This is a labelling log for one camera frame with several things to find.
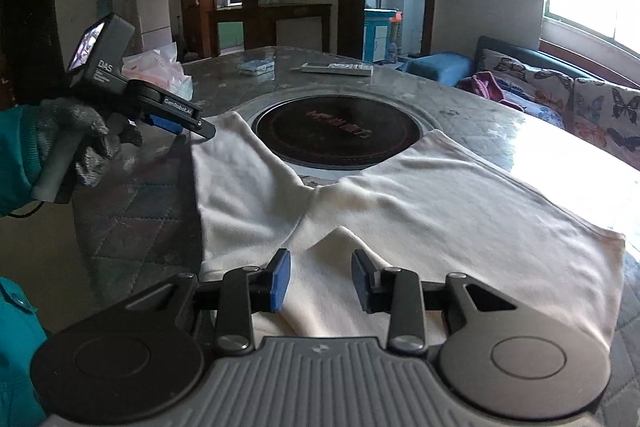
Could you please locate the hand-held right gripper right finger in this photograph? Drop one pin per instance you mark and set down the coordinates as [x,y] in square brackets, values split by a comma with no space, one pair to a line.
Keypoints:
[361,279]

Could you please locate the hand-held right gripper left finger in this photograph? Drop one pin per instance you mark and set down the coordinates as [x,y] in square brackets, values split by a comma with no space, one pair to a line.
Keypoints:
[280,282]

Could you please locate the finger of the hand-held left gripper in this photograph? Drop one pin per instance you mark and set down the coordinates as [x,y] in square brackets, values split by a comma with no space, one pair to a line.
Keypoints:
[200,128]

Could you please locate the cream pants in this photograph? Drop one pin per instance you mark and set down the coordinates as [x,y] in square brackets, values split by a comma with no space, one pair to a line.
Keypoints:
[425,217]

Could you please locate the person's left forearm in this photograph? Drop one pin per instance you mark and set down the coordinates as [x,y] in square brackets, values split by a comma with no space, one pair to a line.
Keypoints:
[15,157]

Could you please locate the person's left hand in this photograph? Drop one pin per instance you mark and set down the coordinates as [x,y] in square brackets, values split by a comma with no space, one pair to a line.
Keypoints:
[92,127]

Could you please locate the white pink plastic bag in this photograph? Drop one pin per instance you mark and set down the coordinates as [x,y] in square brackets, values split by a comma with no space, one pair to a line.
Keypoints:
[160,72]

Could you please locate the white fridge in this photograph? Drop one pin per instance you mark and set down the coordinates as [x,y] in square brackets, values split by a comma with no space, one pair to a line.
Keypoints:
[152,12]

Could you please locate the dark wooden door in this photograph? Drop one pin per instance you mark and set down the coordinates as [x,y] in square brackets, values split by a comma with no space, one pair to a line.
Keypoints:
[27,47]

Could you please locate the blue packet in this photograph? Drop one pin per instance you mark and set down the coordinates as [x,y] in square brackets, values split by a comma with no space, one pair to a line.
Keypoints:
[255,67]

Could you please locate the dark wooden partition counter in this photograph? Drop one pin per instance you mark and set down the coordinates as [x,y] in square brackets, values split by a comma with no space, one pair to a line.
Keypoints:
[260,27]

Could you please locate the round black induction cooker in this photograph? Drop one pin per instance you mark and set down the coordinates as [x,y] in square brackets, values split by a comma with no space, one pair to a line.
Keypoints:
[340,127]

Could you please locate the white remote control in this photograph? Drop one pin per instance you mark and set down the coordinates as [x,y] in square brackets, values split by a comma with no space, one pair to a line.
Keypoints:
[337,68]

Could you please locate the light blue cabinet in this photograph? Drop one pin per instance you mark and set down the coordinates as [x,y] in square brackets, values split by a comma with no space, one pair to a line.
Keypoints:
[377,37]

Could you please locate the blue sofa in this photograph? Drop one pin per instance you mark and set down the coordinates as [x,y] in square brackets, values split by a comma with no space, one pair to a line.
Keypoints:
[440,67]

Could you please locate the purple cloth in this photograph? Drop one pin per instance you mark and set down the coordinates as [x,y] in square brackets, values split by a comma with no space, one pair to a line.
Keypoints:
[482,87]

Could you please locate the white butterfly print bolster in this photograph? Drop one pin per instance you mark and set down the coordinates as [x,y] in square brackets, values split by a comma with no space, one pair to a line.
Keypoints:
[540,109]

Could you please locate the long butterfly print cushion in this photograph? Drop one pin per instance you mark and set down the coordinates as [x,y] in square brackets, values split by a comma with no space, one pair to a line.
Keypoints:
[530,74]

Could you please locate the person's teal jacket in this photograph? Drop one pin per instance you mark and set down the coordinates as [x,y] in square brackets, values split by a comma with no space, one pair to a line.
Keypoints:
[15,347]

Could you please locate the square butterfly print cushion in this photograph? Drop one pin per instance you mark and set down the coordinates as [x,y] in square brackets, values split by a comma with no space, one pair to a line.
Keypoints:
[610,117]

